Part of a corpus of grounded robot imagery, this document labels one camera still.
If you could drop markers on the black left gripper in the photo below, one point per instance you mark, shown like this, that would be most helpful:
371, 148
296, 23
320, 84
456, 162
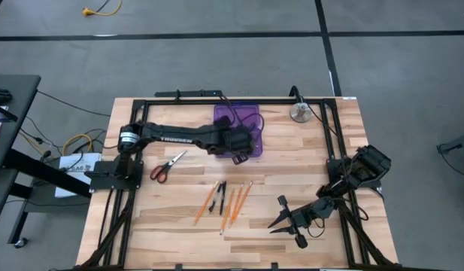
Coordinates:
239, 141

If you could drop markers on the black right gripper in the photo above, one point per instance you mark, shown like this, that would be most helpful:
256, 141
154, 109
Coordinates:
301, 220

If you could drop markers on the purple translucent supply box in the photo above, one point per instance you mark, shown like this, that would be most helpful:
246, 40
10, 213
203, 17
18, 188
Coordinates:
256, 148

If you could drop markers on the clear barrel ballpoint pen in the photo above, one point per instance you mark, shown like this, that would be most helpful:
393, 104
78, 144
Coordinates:
215, 197

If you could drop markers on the orange pencil yellow eraser cap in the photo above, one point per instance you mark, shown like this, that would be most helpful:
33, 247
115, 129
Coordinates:
206, 203

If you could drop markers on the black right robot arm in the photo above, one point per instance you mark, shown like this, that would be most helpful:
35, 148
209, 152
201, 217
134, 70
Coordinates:
367, 165

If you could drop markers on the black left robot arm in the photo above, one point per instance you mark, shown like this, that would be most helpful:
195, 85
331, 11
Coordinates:
171, 137

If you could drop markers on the black bar device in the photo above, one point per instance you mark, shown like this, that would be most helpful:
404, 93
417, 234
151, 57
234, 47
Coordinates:
190, 93

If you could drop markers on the white printed sheet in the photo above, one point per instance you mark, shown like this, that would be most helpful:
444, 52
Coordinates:
71, 188

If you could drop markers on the grey furniture leg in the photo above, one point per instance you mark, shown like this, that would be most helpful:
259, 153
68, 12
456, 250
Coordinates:
457, 145

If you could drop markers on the black side desk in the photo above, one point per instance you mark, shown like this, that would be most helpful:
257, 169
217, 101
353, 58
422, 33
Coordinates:
17, 113

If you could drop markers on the black object on desk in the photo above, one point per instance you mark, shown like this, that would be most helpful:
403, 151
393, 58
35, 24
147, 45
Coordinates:
0, 96

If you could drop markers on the black frame bracket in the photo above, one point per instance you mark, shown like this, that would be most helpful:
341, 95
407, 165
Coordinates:
275, 266
178, 267

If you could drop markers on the silver metal post with base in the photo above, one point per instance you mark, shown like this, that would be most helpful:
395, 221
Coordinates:
301, 112

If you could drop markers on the black aluminium table frame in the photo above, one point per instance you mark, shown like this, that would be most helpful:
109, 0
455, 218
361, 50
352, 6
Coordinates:
160, 101

